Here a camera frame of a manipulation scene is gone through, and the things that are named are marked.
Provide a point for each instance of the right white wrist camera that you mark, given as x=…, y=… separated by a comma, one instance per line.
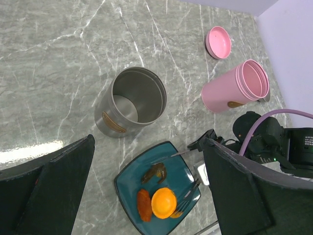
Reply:
x=200, y=170

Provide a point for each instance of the grey steel canister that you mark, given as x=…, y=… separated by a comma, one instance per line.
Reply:
x=135, y=99

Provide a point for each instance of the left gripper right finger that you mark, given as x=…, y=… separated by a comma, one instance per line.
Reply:
x=252, y=199

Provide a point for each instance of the pink canister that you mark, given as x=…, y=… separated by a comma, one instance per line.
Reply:
x=245, y=83

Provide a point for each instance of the grey steel lid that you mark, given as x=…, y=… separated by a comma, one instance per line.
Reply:
x=266, y=98

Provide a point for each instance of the pink lid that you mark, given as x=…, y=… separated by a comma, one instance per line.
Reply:
x=218, y=43

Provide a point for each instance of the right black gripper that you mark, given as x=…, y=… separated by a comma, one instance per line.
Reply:
x=208, y=137

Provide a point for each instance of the metal food tongs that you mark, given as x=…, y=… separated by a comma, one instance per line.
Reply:
x=187, y=197

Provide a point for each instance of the orange round food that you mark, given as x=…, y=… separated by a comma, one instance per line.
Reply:
x=163, y=203

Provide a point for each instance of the brown shrimp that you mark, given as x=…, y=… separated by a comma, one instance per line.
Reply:
x=158, y=170

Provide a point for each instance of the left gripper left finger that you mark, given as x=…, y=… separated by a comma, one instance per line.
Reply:
x=42, y=196

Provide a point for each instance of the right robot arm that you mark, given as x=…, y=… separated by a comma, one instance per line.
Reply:
x=271, y=142

